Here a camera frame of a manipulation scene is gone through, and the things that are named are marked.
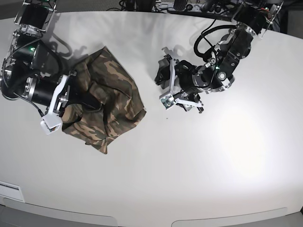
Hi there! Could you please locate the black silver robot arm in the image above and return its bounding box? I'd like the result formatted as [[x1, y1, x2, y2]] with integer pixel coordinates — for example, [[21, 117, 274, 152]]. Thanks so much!
[[0, 0, 101, 115], [154, 0, 284, 112]]

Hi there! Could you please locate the white label plate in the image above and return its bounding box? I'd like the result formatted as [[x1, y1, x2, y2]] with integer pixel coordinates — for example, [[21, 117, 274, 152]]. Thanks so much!
[[0, 182, 25, 203]]

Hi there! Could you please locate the camouflage T-shirt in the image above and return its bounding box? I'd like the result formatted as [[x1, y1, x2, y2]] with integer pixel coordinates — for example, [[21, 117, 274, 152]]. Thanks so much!
[[62, 46, 146, 154]]

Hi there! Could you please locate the background cables and equipment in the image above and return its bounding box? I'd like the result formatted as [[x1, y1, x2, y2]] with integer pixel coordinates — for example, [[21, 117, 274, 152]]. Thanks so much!
[[106, 0, 242, 19]]

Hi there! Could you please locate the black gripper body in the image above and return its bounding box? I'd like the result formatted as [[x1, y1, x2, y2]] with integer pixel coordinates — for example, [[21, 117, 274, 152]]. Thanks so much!
[[174, 60, 205, 106], [22, 77, 68, 113]]

